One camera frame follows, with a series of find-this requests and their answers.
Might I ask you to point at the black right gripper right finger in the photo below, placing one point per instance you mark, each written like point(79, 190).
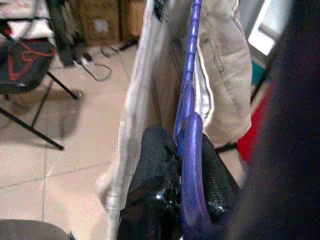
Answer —
point(217, 175)

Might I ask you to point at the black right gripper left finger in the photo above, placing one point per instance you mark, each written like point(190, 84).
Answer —
point(157, 155)

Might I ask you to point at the red garment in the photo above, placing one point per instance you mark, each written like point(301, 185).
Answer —
point(252, 140)

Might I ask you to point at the white garment with dark label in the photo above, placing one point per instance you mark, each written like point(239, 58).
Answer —
point(140, 75)

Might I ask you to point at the cream beige stitched garment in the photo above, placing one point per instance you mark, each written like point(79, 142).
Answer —
point(225, 75)

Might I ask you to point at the white power strip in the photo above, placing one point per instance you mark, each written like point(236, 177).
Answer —
point(83, 61)

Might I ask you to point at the brown cardboard box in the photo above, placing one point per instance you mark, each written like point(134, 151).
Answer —
point(110, 25)
point(132, 17)

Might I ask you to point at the black upright box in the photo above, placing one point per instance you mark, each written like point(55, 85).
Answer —
point(65, 37)

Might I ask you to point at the white desk with black frame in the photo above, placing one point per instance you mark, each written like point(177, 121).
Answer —
point(20, 10)

